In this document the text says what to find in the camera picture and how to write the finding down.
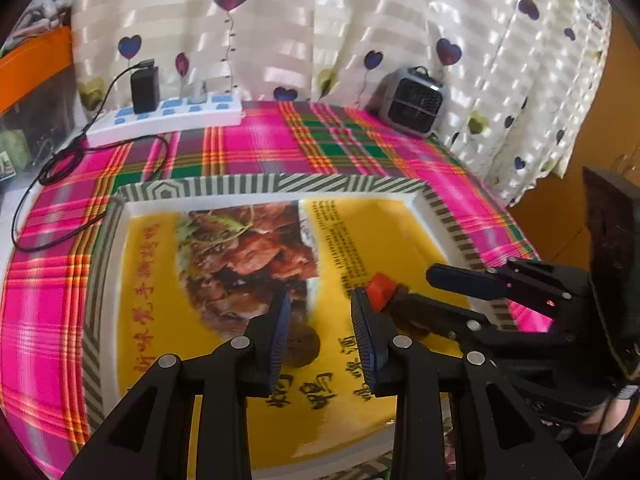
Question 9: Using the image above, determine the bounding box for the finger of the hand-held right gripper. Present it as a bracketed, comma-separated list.
[426, 257, 591, 321]
[387, 290, 501, 357]

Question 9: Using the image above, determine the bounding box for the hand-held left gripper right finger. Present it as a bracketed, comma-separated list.
[349, 287, 585, 480]

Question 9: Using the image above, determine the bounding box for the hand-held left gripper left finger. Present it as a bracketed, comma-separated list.
[60, 290, 293, 480]

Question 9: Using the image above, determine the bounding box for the brown walnut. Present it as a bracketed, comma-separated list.
[284, 322, 321, 367]

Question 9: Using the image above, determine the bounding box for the small red container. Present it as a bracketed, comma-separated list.
[367, 274, 407, 311]

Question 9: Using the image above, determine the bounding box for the striped tray with yellow bottom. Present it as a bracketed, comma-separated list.
[80, 172, 506, 480]

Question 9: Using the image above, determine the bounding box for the wooden cabinet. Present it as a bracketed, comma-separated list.
[510, 10, 640, 271]

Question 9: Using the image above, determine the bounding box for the small grey heater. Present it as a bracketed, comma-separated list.
[377, 66, 446, 139]

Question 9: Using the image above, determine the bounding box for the pink plaid tablecloth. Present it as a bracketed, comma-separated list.
[0, 100, 543, 480]

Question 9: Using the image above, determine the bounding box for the white power strip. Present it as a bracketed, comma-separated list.
[85, 92, 244, 148]

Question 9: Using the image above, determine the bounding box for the white curtain with hearts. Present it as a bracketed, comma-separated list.
[70, 0, 613, 206]

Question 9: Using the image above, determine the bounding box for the black charger adapter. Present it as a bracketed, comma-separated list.
[131, 66, 161, 113]

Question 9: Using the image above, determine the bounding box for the orange lidded clear storage box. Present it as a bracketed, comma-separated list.
[0, 25, 88, 181]

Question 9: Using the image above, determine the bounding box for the grey cloth pile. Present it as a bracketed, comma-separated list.
[5, 0, 73, 46]

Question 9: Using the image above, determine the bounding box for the black cable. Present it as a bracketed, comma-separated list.
[12, 60, 171, 253]

